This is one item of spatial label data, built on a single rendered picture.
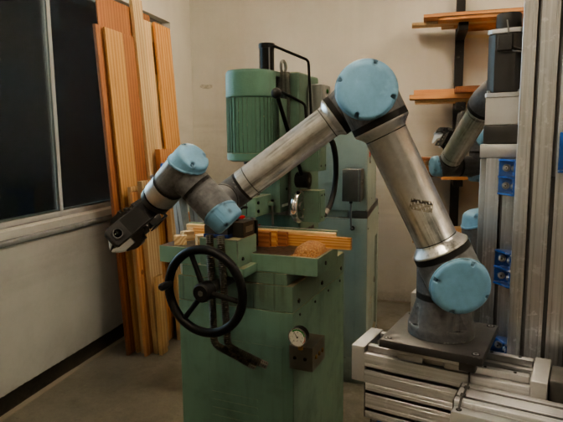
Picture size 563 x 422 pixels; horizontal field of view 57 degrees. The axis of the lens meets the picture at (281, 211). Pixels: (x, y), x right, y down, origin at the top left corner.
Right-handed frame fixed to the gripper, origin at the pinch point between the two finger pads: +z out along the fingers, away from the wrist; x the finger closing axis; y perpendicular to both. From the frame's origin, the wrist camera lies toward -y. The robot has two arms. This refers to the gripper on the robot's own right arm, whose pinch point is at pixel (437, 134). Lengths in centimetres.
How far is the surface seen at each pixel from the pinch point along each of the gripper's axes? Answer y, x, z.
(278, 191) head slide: 53, -51, -8
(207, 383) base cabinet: 126, -44, -17
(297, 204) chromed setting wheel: 54, -44, -12
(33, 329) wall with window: 168, -104, 82
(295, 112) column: 24, -59, -3
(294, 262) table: 72, -44, -38
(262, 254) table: 75, -53, -31
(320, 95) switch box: 13, -52, 0
